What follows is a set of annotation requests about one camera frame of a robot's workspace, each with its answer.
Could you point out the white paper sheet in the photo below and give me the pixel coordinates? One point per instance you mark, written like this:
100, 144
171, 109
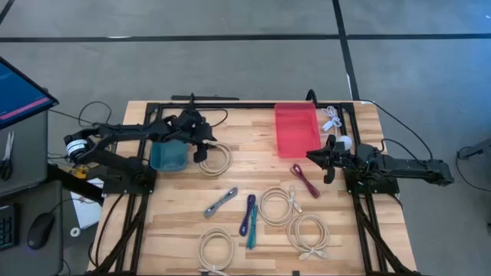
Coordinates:
86, 214

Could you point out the black aluminium table frame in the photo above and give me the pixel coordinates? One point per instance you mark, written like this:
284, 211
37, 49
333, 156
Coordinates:
249, 105

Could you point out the teal plastic bin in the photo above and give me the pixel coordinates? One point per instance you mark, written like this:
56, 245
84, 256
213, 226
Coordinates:
169, 157

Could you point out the grey desk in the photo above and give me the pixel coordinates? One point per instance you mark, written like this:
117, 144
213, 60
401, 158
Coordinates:
30, 161

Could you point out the black computer mouse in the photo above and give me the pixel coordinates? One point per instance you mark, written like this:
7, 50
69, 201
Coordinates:
40, 230

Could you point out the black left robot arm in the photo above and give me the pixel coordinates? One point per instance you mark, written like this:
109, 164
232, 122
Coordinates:
122, 132

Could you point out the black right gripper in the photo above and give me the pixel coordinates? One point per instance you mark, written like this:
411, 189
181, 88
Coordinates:
349, 159

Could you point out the pink translucent plastic bin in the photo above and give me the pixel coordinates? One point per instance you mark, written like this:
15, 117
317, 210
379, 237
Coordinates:
297, 128

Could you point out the scissors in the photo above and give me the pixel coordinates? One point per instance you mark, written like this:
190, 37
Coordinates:
8, 145

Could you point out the computer monitor blue screen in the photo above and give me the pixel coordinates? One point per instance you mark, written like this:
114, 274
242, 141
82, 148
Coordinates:
19, 96

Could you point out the white tape roll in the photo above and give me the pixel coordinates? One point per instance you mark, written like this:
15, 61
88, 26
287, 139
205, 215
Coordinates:
71, 231

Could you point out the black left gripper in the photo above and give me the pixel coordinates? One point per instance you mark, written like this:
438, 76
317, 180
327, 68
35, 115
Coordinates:
186, 128

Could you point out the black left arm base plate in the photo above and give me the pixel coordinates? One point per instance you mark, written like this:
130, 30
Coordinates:
126, 188

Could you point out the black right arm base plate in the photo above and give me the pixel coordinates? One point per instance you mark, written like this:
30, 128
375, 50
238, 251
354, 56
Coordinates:
383, 188

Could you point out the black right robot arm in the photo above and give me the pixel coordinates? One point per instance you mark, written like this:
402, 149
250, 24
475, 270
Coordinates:
406, 166

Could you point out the black keyboard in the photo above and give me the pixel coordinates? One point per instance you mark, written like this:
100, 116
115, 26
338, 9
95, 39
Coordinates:
7, 228

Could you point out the grey floor stand leg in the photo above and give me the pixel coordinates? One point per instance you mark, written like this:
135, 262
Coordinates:
477, 148

